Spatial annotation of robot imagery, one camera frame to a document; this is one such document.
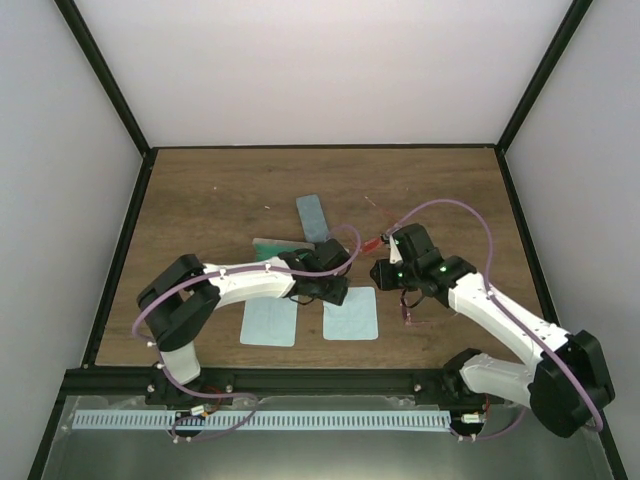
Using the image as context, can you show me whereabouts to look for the pink sunglasses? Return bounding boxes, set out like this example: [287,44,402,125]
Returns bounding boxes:
[399,289,458,328]

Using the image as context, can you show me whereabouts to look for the green glasses case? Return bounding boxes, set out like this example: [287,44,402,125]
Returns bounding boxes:
[252,238,315,261]

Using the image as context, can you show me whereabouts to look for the black aluminium frame rail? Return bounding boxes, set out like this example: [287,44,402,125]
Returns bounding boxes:
[61,366,484,406]

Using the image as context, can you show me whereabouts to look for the light blue cloth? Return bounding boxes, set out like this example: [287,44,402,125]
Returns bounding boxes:
[323,287,379,341]
[240,298,298,347]

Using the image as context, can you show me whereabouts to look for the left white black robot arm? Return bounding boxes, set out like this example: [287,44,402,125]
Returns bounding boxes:
[137,238,354,404]

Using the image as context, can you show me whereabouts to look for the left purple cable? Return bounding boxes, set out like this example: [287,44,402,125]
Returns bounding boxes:
[130,223,362,446]

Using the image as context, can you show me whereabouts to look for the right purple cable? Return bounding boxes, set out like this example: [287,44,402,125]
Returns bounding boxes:
[384,198,606,444]

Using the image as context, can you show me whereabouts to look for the closed blue-grey glasses case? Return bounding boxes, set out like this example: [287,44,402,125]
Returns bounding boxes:
[296,194,329,243]

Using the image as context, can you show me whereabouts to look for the purple cable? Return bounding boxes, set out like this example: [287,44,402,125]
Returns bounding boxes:
[384,198,606,444]
[130,223,362,446]

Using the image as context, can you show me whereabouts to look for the light blue slotted cable duct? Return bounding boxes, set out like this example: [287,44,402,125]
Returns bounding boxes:
[71,410,451,432]

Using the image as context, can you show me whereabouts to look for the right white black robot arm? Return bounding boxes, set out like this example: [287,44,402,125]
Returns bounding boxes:
[370,224,615,438]

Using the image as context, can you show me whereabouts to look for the red sunglasses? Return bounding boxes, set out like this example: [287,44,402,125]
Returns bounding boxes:
[360,196,398,255]

